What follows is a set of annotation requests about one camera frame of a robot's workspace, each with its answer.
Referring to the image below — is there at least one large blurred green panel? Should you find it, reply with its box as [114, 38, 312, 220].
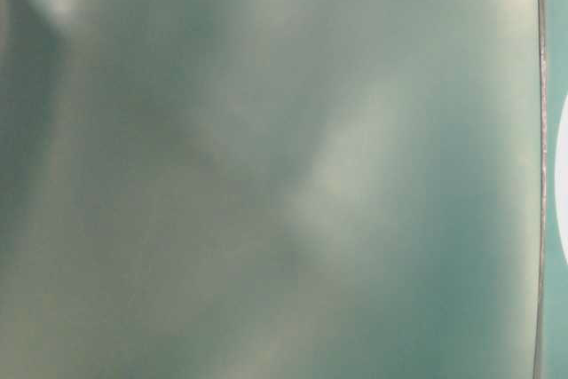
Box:
[1, 0, 541, 378]

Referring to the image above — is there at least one white round object at edge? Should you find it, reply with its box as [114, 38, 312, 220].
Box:
[554, 99, 568, 259]

